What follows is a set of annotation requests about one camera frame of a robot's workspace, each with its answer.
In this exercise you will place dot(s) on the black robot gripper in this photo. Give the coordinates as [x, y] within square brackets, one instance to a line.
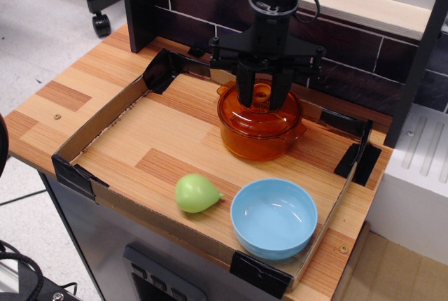
[267, 47]

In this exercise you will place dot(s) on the orange transparent pot lid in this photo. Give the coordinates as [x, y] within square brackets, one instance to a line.
[258, 119]

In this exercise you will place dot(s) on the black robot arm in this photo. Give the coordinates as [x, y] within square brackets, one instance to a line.
[267, 47]

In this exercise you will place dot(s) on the orange transparent pot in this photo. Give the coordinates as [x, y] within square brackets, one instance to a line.
[260, 149]

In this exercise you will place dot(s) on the green toy pear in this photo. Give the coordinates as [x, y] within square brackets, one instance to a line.
[195, 193]

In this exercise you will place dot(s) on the light blue bowl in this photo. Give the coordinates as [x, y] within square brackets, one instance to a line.
[273, 218]

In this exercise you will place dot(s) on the black office chair base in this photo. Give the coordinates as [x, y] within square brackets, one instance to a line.
[100, 21]

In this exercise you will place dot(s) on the white toy sink drainboard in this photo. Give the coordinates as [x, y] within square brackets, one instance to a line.
[410, 206]

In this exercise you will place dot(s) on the toy oven front panel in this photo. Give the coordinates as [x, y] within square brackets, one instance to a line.
[153, 279]

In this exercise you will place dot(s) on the black vertical post left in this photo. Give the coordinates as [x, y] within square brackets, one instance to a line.
[140, 23]

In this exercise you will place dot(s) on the black vertical post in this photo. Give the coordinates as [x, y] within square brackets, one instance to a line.
[416, 72]
[140, 23]

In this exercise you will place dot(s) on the black vertical post right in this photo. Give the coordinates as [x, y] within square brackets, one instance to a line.
[416, 72]

